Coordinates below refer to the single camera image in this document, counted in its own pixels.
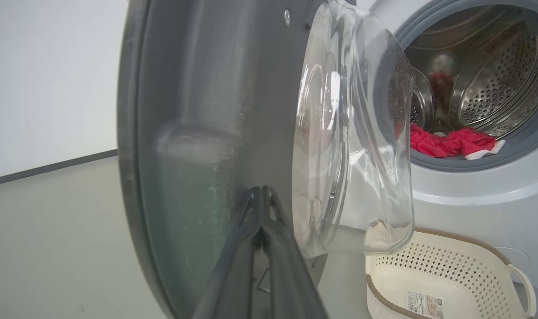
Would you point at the cream perforated laundry basket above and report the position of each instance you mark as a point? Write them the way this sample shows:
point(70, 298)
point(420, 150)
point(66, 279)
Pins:
point(454, 266)

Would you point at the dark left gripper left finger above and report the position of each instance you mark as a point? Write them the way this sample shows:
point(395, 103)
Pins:
point(233, 274)

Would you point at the white printed instruction sticker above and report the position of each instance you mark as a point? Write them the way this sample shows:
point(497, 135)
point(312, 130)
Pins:
point(423, 305)

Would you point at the white front-load washing machine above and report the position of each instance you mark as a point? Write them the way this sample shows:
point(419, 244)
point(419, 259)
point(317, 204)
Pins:
point(472, 199)

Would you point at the washing machine door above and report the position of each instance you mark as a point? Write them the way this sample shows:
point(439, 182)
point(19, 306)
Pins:
point(198, 88)

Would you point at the red and white garment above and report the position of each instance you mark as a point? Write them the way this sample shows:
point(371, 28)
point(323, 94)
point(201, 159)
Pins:
point(426, 144)
point(472, 141)

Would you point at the stainless steel washing machine drum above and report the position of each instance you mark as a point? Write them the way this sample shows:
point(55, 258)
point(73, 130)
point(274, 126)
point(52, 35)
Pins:
point(494, 88)

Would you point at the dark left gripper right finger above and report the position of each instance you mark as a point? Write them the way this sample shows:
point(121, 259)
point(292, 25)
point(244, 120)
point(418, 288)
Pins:
point(291, 274)

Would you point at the round white filter cover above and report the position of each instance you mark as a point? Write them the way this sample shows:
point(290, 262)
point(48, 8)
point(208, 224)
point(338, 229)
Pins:
point(514, 261)

